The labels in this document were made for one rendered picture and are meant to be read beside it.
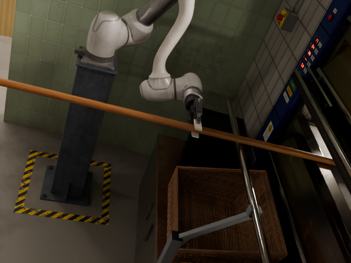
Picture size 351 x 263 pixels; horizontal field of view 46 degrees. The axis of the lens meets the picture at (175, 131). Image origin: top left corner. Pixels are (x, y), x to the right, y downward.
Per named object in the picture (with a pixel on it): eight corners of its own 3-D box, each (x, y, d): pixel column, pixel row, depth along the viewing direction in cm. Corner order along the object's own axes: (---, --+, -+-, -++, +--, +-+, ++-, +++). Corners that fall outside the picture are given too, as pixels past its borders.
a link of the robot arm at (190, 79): (203, 104, 196) (175, 105, 196) (200, 86, 209) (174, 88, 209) (203, 84, 190) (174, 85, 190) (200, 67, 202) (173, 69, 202)
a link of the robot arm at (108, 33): (79, 45, 224) (86, 6, 212) (104, 40, 237) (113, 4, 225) (98, 60, 218) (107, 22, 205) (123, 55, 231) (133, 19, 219)
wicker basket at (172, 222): (247, 203, 241) (268, 169, 225) (263, 291, 195) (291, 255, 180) (166, 183, 232) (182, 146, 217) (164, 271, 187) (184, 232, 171)
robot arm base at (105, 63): (75, 46, 234) (77, 37, 231) (114, 55, 240) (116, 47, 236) (72, 61, 219) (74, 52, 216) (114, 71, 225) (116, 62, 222)
